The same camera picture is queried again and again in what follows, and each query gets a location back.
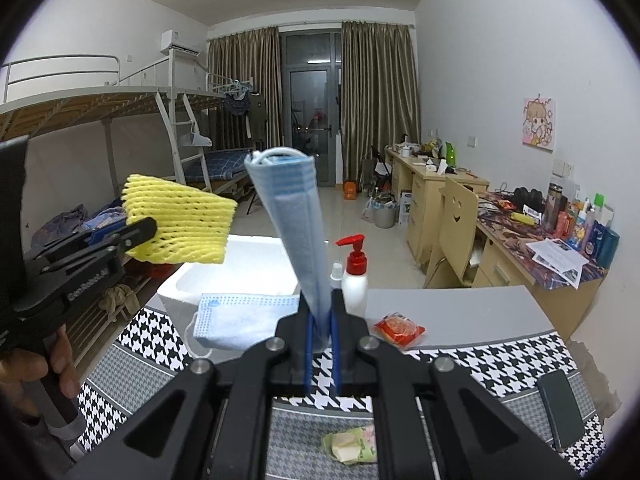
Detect cartoon wall poster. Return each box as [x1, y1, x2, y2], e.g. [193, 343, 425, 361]
[521, 95, 557, 153]

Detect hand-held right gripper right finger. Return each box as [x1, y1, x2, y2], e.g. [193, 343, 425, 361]
[330, 292, 581, 480]

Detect green and pink packet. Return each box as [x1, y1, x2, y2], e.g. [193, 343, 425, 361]
[321, 425, 377, 465]

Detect black folded rack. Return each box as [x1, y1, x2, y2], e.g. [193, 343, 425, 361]
[360, 147, 396, 196]

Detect white plastic hanger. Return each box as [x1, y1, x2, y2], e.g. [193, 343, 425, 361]
[176, 122, 211, 149]

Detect black smartphone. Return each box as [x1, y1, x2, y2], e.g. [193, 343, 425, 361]
[536, 370, 586, 452]

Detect dark hanging clothes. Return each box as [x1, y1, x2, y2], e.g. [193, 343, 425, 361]
[223, 91, 269, 142]

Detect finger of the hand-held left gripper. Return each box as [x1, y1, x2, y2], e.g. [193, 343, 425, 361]
[31, 226, 123, 262]
[106, 216, 158, 261]

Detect white foam box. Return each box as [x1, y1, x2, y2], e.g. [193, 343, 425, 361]
[159, 236, 302, 318]

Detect beige cloth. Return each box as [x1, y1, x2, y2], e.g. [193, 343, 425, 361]
[97, 283, 141, 322]

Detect white bed ladder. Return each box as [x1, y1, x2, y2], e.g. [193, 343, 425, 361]
[154, 92, 214, 194]

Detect white metal bunk bed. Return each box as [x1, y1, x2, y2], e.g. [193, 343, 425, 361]
[0, 57, 261, 361]

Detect person's left hand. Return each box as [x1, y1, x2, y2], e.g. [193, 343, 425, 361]
[0, 325, 79, 398]

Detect red snack packet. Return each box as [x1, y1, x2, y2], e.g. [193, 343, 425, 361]
[374, 312, 427, 351]

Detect white air conditioner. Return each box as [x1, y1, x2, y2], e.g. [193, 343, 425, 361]
[160, 29, 201, 56]

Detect cluttered wooden desk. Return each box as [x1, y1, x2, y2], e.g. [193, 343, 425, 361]
[472, 194, 609, 342]

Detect houndstooth tablecloth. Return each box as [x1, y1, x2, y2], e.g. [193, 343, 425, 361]
[75, 304, 609, 480]

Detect brown curtain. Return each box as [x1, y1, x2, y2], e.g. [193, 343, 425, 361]
[207, 26, 282, 156]
[341, 20, 423, 187]

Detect row of toiletry bottles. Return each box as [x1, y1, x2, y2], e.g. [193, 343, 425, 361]
[542, 179, 621, 269]

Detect wooden desk with drawers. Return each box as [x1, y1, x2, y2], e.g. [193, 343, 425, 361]
[384, 145, 490, 262]

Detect printed paper sheets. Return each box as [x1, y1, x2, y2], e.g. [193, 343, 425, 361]
[524, 237, 591, 290]

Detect grey bucket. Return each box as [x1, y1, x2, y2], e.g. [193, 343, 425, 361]
[372, 200, 399, 230]

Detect glass balcony door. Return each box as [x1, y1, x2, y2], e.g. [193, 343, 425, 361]
[279, 30, 344, 187]

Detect person's left forearm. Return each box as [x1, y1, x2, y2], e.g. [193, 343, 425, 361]
[0, 385, 76, 480]

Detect blue checked mattress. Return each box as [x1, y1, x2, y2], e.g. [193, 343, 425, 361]
[204, 148, 255, 181]

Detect white bottle with red pump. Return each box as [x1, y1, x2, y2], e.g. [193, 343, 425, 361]
[336, 234, 370, 319]

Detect yellow foam fruit net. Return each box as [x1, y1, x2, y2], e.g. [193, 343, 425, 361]
[121, 174, 239, 264]

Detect black headphones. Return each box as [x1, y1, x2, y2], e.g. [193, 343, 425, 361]
[509, 186, 546, 211]

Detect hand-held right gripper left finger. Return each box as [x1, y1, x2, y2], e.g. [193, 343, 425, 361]
[65, 297, 314, 480]

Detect blue face mask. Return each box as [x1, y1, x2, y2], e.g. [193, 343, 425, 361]
[184, 293, 301, 358]
[244, 146, 333, 341]

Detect wooden chair with smiley face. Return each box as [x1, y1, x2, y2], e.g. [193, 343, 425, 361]
[424, 175, 494, 289]

